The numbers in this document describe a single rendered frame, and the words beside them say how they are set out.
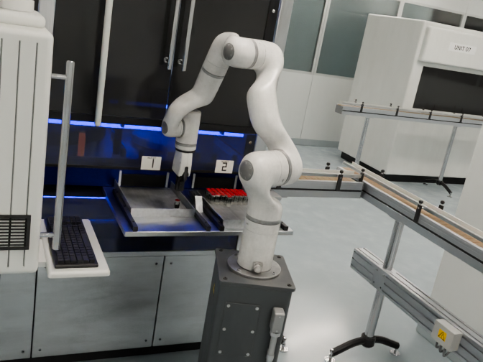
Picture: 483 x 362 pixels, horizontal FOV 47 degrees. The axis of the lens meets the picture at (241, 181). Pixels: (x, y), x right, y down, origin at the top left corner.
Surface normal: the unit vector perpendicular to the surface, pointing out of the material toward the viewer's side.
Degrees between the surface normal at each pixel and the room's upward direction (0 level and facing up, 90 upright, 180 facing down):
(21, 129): 90
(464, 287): 90
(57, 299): 90
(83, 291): 90
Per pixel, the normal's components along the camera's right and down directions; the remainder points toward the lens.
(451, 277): -0.91, -0.04
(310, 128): 0.39, 0.33
